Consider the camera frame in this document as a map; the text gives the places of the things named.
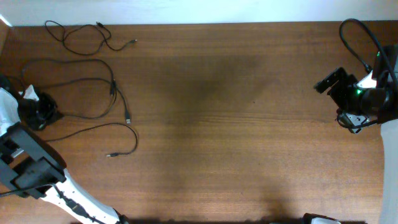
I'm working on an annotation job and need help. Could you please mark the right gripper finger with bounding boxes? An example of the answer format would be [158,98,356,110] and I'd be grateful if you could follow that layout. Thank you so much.
[336,110,370,134]
[313,67,348,93]

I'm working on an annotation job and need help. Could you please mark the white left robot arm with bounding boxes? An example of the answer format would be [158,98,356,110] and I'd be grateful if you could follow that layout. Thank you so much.
[1,75,129,223]

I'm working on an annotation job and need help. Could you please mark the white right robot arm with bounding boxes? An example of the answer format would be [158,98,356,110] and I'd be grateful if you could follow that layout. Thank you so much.
[314,44,397,223]

